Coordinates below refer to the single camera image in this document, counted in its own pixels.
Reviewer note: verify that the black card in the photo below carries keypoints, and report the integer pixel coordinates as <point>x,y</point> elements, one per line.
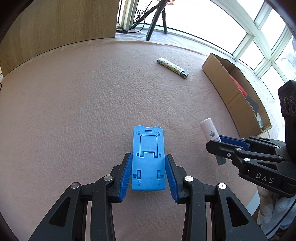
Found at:
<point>253,104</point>

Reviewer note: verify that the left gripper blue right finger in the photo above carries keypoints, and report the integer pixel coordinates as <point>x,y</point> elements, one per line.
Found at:
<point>230,220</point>

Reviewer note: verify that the pink tube grey cap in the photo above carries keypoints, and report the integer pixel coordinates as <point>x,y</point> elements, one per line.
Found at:
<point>209,130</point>

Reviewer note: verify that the black tripod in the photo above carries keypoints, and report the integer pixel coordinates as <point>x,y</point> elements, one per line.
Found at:
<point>159,10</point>

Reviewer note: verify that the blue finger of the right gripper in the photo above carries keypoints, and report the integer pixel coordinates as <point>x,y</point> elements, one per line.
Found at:
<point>231,151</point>
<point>240,141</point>

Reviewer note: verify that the red fabric pouch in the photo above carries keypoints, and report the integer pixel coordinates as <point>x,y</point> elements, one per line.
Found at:
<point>240,87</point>

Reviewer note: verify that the cardboard box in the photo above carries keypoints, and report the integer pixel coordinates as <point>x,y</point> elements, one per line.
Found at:
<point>219,72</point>

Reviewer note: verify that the white gloved right hand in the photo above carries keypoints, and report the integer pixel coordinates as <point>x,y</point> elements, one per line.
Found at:
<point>272,209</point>

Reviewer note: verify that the black power strip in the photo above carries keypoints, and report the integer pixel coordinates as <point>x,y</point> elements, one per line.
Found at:
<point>121,31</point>

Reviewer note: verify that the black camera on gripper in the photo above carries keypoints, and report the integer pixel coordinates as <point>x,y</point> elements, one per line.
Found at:
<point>286,95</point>

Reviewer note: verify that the blue phone stand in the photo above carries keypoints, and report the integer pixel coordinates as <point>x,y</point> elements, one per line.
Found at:
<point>148,159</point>

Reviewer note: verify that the wooden headboard panel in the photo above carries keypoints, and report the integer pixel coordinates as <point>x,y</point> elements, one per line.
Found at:
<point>46,25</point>

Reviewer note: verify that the patterned lighter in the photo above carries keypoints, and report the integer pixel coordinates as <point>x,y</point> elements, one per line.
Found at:
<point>173,67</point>

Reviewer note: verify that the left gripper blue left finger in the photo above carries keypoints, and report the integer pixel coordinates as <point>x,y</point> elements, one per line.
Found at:
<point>66,220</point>

